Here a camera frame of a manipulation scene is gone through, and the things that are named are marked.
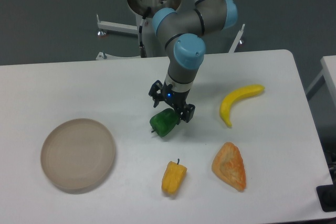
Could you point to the green bell pepper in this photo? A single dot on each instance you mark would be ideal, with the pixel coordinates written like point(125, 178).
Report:
point(164, 122)

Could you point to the beige round plate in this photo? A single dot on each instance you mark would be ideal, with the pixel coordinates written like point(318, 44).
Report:
point(78, 155)

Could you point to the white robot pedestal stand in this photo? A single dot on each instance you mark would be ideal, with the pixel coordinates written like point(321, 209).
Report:
point(158, 22)

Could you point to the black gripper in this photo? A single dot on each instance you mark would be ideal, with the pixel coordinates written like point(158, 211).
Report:
point(175, 95)

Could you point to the yellow banana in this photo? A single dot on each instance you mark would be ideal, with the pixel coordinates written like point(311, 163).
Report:
point(236, 96)

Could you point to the black device at table edge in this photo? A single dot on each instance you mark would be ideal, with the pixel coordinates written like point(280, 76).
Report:
point(326, 195)

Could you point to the orange triangular bread slice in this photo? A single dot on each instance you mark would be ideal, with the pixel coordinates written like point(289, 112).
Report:
point(228, 166)

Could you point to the white side table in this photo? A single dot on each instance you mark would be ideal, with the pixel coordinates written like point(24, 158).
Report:
point(325, 76)

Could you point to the yellow bell pepper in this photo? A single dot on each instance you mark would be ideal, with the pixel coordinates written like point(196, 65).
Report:
point(173, 177)

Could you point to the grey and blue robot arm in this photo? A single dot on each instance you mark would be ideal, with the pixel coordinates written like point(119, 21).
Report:
point(180, 35)

